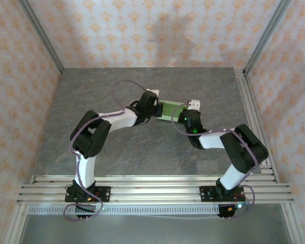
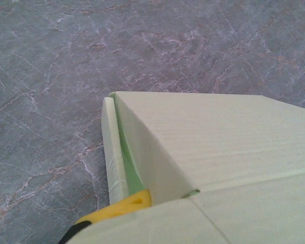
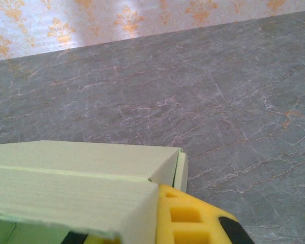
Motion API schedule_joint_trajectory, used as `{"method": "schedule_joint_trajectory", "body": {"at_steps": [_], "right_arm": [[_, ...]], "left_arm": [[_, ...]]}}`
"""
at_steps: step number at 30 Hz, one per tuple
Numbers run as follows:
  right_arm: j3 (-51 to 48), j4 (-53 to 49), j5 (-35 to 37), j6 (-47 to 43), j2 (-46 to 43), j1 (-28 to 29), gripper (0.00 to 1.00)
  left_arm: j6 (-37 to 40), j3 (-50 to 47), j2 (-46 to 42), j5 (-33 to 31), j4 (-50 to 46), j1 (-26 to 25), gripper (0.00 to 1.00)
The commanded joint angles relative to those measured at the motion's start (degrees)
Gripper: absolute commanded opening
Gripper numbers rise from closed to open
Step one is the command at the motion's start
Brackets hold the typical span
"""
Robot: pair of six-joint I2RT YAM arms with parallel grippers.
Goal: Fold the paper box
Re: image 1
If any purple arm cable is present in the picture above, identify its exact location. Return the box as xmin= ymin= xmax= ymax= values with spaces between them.
xmin=63 ymin=80 xmax=149 ymax=222
xmin=171 ymin=101 xmax=262 ymax=220

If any wide aluminium mounting rail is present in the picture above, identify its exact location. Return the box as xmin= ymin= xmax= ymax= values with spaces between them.
xmin=16 ymin=183 xmax=295 ymax=205

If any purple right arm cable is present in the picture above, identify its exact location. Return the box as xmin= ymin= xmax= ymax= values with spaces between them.
xmin=171 ymin=101 xmax=262 ymax=220

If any grey metal sheet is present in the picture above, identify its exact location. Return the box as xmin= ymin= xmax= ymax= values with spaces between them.
xmin=17 ymin=215 xmax=295 ymax=244

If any aluminium side rail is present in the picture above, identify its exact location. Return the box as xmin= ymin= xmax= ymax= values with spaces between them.
xmin=234 ymin=68 xmax=274 ymax=176

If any aluminium frame leg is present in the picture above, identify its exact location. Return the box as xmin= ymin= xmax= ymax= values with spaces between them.
xmin=4 ymin=203 xmax=30 ymax=244
xmin=279 ymin=203 xmax=305 ymax=244

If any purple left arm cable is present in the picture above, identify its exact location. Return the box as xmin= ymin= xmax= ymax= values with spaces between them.
xmin=63 ymin=80 xmax=149 ymax=222

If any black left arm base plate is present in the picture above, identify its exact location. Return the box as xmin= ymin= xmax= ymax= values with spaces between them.
xmin=65 ymin=185 xmax=111 ymax=203

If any slotted grey cable duct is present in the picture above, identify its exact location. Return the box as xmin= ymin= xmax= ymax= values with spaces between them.
xmin=27 ymin=204 xmax=221 ymax=216

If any aluminium frame post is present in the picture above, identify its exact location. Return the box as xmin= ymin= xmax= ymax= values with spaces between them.
xmin=243 ymin=0 xmax=293 ymax=76
xmin=17 ymin=0 xmax=65 ymax=74

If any light green paper box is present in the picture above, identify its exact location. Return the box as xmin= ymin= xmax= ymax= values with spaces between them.
xmin=157 ymin=100 xmax=190 ymax=122

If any narrow aluminium table edge rail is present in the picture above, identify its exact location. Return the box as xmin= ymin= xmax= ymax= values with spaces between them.
xmin=29 ymin=174 xmax=280 ymax=185

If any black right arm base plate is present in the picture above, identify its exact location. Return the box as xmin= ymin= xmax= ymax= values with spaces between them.
xmin=200 ymin=185 xmax=246 ymax=203

